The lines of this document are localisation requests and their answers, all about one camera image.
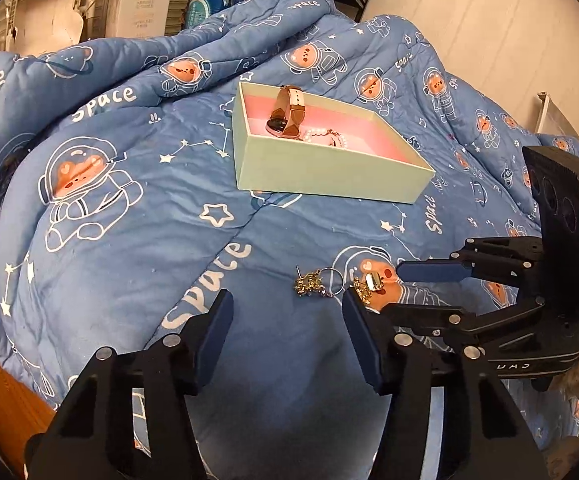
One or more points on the blue printed blanket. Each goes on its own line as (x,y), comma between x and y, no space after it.
(144,210)

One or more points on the rose gold wrist watch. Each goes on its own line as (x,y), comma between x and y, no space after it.
(285,112)

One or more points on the gold charm keyring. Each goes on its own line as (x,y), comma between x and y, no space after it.
(309,284)

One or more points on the blue tissue package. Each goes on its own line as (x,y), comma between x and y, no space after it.
(214,5)

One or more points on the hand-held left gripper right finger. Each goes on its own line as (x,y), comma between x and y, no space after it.
(364,340)

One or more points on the green box with pink lining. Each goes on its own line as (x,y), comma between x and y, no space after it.
(329,165)

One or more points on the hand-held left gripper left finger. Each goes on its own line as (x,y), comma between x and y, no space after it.
(209,340)

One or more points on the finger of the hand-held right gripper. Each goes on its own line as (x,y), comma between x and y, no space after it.
(432,272)
(429,316)

